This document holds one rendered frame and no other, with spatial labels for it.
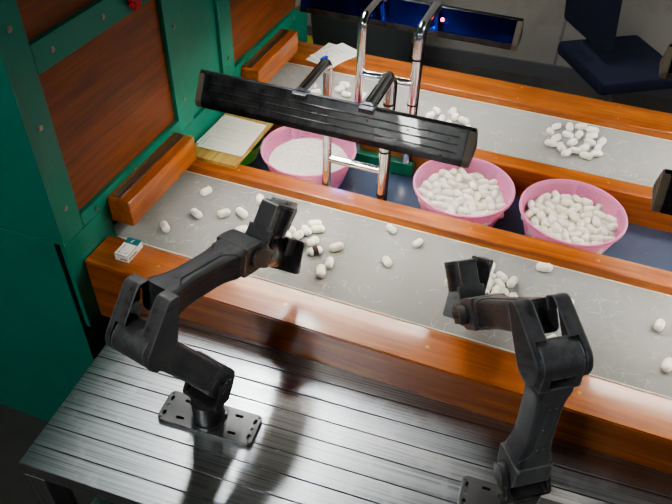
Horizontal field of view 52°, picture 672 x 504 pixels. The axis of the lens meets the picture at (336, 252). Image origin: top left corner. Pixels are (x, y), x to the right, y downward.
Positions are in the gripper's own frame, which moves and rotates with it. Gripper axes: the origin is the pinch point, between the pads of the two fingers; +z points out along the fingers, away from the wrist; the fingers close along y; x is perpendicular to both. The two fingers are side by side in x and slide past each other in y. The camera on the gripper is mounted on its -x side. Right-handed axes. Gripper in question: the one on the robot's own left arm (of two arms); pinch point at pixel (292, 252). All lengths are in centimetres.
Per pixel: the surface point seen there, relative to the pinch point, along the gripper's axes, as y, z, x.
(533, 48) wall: -24, 253, -122
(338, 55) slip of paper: 29, 86, -61
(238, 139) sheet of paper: 36, 39, -23
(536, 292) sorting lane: -51, 23, -4
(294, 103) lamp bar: 7.5, -0.2, -30.6
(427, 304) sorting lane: -29.1, 13.0, 4.2
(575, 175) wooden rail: -54, 56, -36
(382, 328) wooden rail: -22.6, 1.8, 10.4
